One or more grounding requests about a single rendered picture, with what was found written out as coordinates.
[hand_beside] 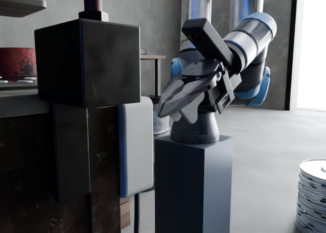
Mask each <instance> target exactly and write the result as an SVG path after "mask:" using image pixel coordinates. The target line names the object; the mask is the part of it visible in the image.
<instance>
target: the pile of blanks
mask: <svg viewBox="0 0 326 233"><path fill-rule="evenodd" d="M297 192H298V194H297V206H296V219H295V223H296V225H297V227H298V229H299V230H300V231H301V232H302V233H326V184H325V183H322V182H319V181H316V180H314V179H311V178H309V177H307V176H306V175H304V174H303V173H302V172H301V171H300V170H299V178H298V191H297Z"/></svg>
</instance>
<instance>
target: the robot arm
mask: <svg viewBox="0 0 326 233"><path fill-rule="evenodd" d="M211 5H212V0H182V8H181V33H180V56H179V57H178V58H174V59H173V60H172V61H171V67H170V77H171V79H170V80H169V81H168V83H167V84H166V86H165V88H164V90H163V94H162V96H161V98H160V101H159V104H158V108H157V116H158V118H164V117H166V116H169V115H170V116H171V118H172V119H173V120H174V122H173V125H172V128H171V132H170V138H171V139H172V140H174V141H176V142H181V143H187V144H207V143H213V142H216V141H218V140H219V130H218V127H217V124H216V120H215V117H214V112H216V111H217V110H218V112H219V114H221V113H222V112H223V111H224V110H225V109H226V107H227V106H244V107H248V106H259V105H261V104H262V103H263V101H264V100H265V97H266V94H267V91H268V86H269V80H270V78H269V77H270V69H269V68H268V67H266V66H264V62H265V58H266V53H267V47H268V44H269V43H270V42H271V41H272V40H273V38H274V36H275V34H276V31H277V26H276V23H275V21H274V19H273V18H272V17H271V16H270V15H268V14H266V13H264V12H262V8H263V0H231V2H230V27H229V34H228V35H227V36H226V37H224V38H223V39H222V38H221V37H220V35H219V34H218V33H217V31H216V30H215V29H214V27H213V26H212V24H211ZM222 106H224V107H222Z"/></svg>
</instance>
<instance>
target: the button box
mask: <svg viewBox="0 0 326 233"><path fill-rule="evenodd" d="M118 135H119V175H120V197H121V198H127V197H129V196H132V195H134V233H140V192H142V191H145V190H147V189H150V188H152V186H153V104H152V101H151V99H150V98H149V97H145V96H141V102H139V103H131V104H122V105H118Z"/></svg>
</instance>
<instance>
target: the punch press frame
mask: <svg viewBox="0 0 326 233"><path fill-rule="evenodd" d="M31 89H38V86H37V84H33V83H24V82H15V81H8V82H5V83H0V91H12V90H31Z"/></svg>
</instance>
